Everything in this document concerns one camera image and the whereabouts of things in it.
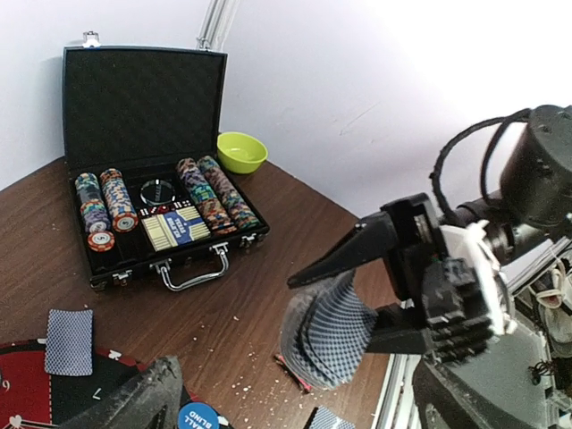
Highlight clear dealer button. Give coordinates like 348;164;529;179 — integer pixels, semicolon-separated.
139;179;176;206

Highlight red black triangle card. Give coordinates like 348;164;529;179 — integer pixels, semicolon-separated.
273;354;312;394

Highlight blue small blind button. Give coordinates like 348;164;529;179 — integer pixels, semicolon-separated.
177;402;220;429

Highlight dealt blue card pair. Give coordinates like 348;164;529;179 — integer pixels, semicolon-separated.
304;407;356;429

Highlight right outer poker chip row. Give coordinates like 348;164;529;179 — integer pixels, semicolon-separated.
198;156;260;230

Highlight left inner poker chip row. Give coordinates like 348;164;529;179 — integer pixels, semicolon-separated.
100;168;139;232

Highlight round red black poker mat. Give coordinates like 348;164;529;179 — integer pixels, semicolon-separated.
0;339;233;429

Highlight grey playing card deck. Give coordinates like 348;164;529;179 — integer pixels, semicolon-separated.
280;270;377;390

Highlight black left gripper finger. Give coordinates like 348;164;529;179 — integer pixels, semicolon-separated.
60;356;183;429

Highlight yellow-green plastic bowl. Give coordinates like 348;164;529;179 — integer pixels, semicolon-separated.
217;131;268;174

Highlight black poker chip case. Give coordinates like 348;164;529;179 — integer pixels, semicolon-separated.
62;46;269;291

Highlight left outer poker chip row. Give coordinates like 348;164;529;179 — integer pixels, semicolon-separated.
74;172;115;253

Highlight right inner poker chip row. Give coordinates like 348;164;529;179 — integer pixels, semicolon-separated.
176;158;237;235

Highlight poker chip row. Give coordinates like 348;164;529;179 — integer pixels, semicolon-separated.
74;172;115;253
176;158;237;235
100;168;139;232
198;156;260;230

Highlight blue texas holdem card box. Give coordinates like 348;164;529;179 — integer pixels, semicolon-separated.
142;206;211;252

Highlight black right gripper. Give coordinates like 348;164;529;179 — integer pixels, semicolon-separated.
287;193;507;358

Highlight red dice row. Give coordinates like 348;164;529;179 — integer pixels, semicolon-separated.
138;199;193;219

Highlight aluminium frame post right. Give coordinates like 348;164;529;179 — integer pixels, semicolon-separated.
197;0;240;52

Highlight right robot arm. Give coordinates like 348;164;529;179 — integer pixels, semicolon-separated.
279;105;571;428

